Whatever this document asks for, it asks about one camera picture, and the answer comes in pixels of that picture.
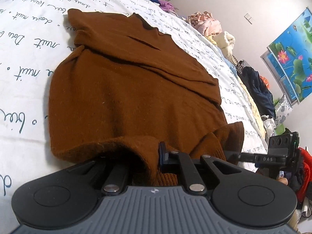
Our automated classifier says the brown knit sweater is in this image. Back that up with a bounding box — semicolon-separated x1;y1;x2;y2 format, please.
48;9;244;186

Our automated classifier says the pink clothes pile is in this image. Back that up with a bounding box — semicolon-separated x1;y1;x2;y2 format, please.
187;11;222;37

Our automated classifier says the red garment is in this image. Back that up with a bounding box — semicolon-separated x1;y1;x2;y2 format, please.
296;147;311;203

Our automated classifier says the floral white cloth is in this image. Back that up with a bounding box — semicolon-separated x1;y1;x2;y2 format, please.
274;94;293;126

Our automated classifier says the yellow garment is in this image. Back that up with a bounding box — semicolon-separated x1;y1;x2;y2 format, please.
238;78;266;139

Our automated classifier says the navy blue garment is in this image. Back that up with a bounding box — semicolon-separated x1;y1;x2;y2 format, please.
239;66;276;119

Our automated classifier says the orange garment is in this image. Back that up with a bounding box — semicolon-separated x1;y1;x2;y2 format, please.
259;75;270;90

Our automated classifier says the lotus flower picture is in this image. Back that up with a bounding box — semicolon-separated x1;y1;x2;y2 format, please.
261;8;311;105

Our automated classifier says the dark patterned garment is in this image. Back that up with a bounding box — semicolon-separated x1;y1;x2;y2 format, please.
235;60;250;75

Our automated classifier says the light blue garment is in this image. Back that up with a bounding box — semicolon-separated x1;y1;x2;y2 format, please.
223;58;238;78

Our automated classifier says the cream white garment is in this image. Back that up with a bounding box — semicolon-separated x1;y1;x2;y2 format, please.
208;31;238;65

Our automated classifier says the purple cloth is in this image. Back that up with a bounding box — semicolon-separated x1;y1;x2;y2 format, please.
158;0;177;15

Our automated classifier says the white script-print bed sheet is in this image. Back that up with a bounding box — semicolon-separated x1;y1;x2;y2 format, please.
1;0;267;233

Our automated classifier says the white wall switch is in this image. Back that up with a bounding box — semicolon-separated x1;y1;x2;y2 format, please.
244;13;253;24

